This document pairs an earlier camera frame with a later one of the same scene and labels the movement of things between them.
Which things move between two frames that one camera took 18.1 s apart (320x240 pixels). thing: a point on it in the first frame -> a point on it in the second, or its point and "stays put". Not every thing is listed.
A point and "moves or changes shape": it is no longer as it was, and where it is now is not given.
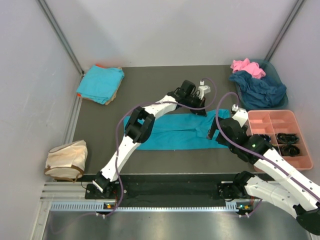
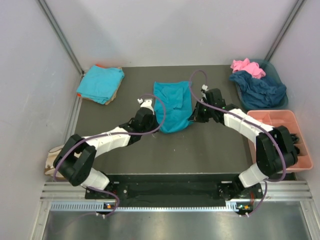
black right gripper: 210,131 -> 196,115
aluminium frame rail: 61,35 stays put
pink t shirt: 253,68 stays put
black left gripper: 199,103 -> 155,124
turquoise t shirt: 181,131 moves or changes shape
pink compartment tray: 271,122 stays put
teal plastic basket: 269,71 stays put
